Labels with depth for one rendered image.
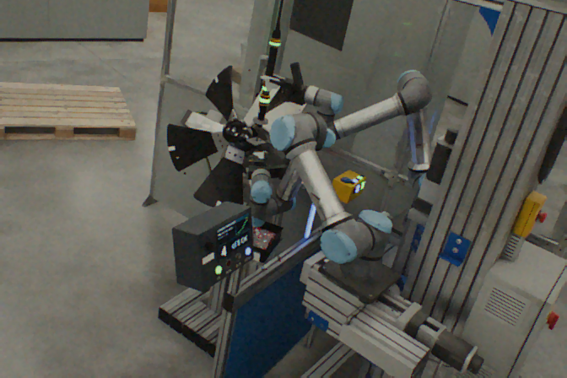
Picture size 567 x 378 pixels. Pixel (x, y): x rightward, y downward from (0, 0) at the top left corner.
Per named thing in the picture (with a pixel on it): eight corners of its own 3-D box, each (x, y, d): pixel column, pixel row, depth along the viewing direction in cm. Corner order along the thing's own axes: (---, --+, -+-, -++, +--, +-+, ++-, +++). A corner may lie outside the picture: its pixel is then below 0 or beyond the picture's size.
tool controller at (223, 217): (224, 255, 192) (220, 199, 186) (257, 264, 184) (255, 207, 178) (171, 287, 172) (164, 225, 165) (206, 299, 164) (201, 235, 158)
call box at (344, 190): (343, 187, 270) (348, 169, 265) (362, 196, 265) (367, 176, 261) (328, 197, 257) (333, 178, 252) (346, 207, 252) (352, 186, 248)
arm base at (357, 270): (388, 272, 198) (396, 250, 194) (368, 289, 187) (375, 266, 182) (353, 252, 206) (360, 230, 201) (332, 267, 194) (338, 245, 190)
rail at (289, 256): (337, 224, 274) (342, 210, 271) (345, 228, 272) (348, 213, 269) (223, 308, 203) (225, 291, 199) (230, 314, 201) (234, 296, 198)
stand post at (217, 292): (210, 314, 312) (234, 173, 274) (222, 321, 309) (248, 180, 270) (205, 317, 309) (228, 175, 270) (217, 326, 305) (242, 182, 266)
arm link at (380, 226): (391, 252, 192) (402, 219, 187) (367, 263, 183) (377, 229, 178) (365, 234, 200) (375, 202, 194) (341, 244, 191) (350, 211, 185)
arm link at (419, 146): (414, 202, 235) (400, 80, 213) (407, 186, 249) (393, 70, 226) (442, 197, 234) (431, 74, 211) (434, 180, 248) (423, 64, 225)
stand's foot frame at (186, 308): (229, 272, 351) (230, 261, 347) (285, 306, 331) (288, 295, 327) (157, 318, 302) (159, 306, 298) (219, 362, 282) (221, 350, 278)
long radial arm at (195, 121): (245, 141, 272) (236, 131, 262) (238, 153, 271) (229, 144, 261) (202, 121, 285) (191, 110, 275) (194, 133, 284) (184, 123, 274)
